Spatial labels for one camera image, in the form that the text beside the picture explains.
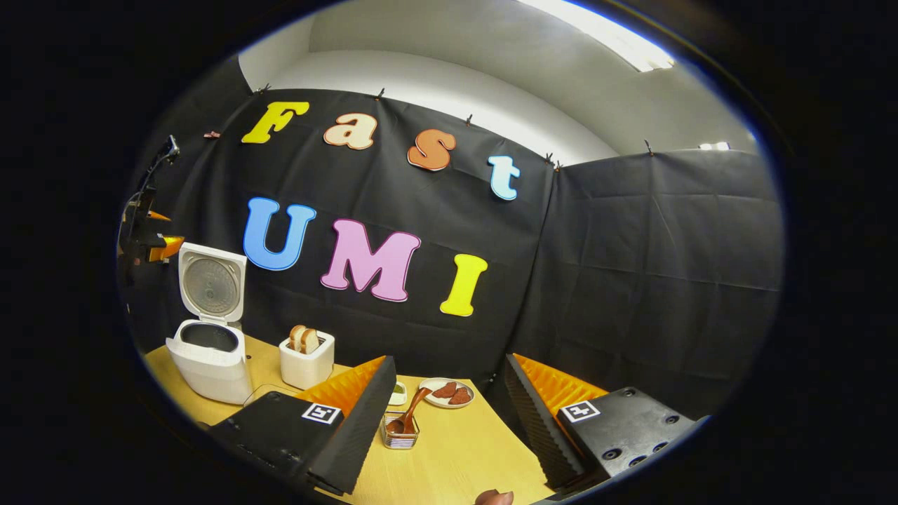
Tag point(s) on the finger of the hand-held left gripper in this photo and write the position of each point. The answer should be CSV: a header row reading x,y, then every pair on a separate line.
x,y
158,216
167,247

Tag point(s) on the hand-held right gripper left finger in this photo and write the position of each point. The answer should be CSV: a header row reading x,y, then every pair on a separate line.
x,y
361,435

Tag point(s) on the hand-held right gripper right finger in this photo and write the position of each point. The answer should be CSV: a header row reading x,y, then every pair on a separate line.
x,y
540,435

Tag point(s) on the brown wooden spoon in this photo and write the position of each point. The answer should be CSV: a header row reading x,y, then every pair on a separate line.
x,y
414,410

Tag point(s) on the white rice cooker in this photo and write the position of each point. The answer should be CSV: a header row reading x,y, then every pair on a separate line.
x,y
210,372

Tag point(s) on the white divided dish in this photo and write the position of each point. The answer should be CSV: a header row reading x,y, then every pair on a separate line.
x,y
398,397

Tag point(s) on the white round plate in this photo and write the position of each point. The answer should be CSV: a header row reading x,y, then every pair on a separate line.
x,y
436,402

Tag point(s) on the white toaster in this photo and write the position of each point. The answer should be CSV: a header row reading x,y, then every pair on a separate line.
x,y
306,368

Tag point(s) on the red meat piece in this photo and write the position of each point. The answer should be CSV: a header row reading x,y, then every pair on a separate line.
x,y
445,390
461,396

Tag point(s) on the clear table mat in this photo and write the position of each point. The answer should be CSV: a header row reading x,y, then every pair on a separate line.
x,y
270,394

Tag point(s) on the bread slice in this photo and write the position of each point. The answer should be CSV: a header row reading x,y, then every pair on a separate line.
x,y
311,341
296,338

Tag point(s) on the black backdrop cloth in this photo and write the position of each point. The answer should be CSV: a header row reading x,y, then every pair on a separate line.
x,y
631,266

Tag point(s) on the small ceiling light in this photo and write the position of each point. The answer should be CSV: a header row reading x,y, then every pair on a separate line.
x,y
714,146

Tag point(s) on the long ceiling light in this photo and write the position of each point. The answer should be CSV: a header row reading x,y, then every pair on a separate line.
x,y
617,38

